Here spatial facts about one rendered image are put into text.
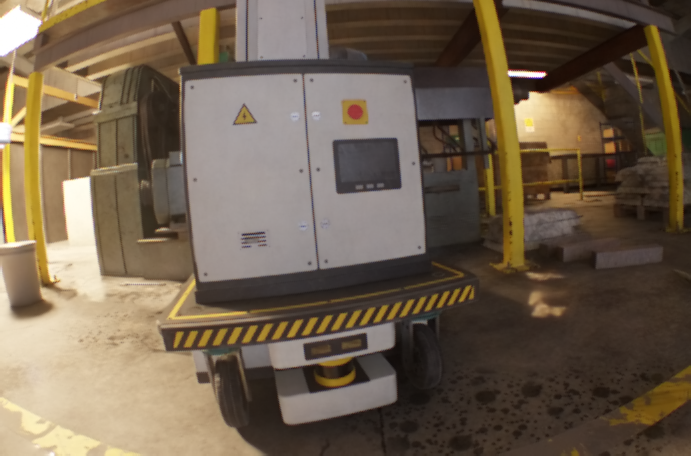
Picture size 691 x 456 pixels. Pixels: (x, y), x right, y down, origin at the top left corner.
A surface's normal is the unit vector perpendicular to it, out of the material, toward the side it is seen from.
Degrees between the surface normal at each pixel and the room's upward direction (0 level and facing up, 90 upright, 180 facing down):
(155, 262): 90
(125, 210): 90
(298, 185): 90
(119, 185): 90
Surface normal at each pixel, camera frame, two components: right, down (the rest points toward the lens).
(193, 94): 0.26, 0.01
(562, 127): -0.01, 0.04
